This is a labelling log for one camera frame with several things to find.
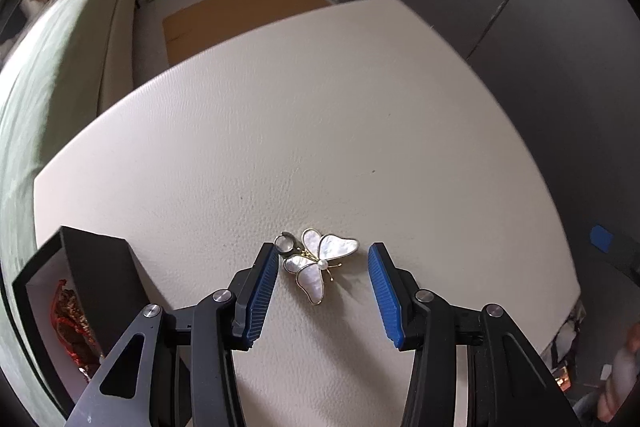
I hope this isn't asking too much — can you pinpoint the white butterfly brooch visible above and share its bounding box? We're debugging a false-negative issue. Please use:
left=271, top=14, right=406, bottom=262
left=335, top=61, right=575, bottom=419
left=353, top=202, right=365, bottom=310
left=274, top=229, right=360, bottom=306

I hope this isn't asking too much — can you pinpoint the black jewelry box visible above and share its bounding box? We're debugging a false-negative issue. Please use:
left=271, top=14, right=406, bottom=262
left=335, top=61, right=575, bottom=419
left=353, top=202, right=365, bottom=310
left=12, top=227, right=149, bottom=417

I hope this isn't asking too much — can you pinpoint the person's right hand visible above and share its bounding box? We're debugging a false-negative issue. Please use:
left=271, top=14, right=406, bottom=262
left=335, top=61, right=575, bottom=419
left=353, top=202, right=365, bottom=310
left=597, top=323, right=639, bottom=423

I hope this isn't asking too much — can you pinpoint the brown cardboard sheet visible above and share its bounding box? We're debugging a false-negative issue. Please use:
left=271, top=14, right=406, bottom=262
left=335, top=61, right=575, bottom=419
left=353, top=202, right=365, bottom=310
left=163, top=0, right=331, bottom=66

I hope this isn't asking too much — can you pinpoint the bed with green blanket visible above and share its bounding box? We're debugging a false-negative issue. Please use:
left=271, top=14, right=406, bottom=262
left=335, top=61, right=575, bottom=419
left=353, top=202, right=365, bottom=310
left=1, top=0, right=136, bottom=419

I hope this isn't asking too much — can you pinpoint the silver ring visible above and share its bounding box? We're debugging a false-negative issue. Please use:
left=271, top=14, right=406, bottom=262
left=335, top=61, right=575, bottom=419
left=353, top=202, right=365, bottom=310
left=272, top=231, right=301, bottom=256

